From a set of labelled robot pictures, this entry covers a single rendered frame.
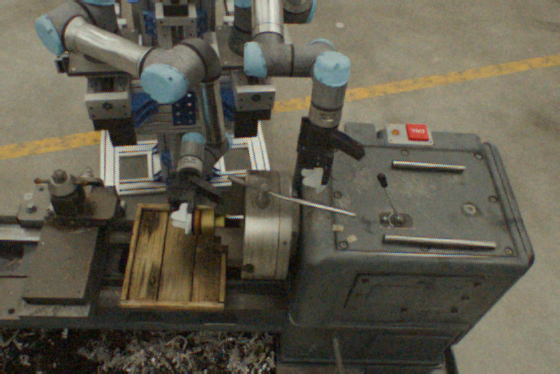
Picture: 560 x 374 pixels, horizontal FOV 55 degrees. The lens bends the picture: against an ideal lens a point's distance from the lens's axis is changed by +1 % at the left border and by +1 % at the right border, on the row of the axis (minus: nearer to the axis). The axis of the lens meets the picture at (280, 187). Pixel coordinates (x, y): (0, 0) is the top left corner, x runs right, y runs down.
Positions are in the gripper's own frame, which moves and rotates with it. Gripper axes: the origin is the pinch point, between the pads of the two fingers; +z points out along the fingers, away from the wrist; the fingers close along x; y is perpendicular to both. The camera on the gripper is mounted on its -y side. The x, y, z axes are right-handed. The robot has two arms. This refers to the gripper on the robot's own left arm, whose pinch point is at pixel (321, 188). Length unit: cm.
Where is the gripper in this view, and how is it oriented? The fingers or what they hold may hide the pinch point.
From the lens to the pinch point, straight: 135.6
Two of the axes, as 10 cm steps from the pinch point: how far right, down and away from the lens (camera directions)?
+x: 0.4, 6.2, -7.8
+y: -10.0, -0.4, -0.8
